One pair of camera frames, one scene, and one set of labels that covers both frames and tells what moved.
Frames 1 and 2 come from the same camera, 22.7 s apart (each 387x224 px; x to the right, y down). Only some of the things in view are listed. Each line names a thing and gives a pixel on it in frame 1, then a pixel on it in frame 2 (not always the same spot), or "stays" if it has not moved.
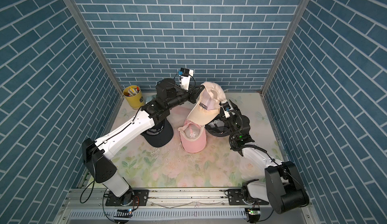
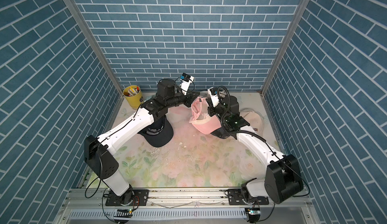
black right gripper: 224,119 -> 212,111
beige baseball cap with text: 207,106 -> 253,118
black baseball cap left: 159,134 stays
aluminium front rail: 88,206 stays
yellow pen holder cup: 133,95 stays
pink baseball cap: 193,136 -> 201,119
